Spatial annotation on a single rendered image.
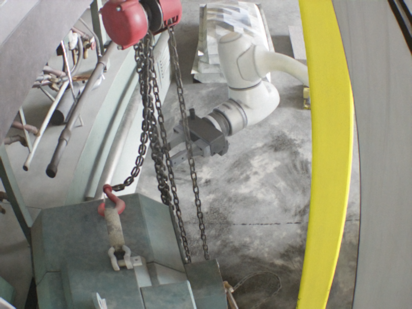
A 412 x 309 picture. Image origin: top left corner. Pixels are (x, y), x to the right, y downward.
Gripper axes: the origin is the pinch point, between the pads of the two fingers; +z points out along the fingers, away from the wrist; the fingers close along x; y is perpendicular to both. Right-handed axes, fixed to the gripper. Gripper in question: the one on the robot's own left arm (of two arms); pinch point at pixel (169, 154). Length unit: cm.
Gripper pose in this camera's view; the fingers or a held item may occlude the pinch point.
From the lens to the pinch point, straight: 172.3
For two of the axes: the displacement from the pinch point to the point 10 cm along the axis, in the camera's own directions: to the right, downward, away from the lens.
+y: -1.1, -7.4, -6.6
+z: -7.7, 4.8, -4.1
